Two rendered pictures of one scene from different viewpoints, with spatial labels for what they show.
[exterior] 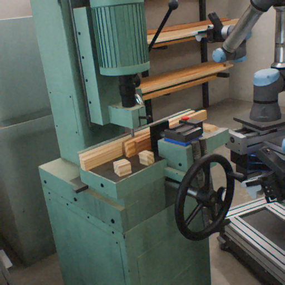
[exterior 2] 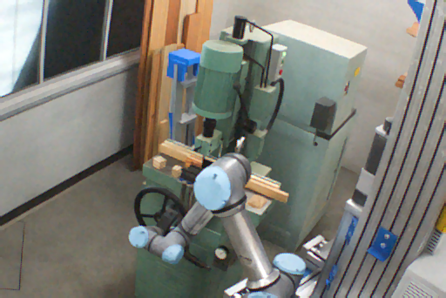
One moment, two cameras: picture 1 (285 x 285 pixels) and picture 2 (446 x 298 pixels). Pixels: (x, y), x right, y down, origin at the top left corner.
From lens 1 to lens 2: 198 cm
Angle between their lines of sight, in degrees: 56
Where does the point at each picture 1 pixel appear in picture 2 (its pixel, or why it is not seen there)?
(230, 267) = not seen: outside the picture
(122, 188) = (146, 171)
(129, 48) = (199, 96)
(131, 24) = (204, 81)
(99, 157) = (171, 151)
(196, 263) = (192, 276)
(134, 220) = (150, 198)
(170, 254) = not seen: hidden behind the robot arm
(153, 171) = (172, 181)
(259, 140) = (318, 264)
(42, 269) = not seen: hidden behind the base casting
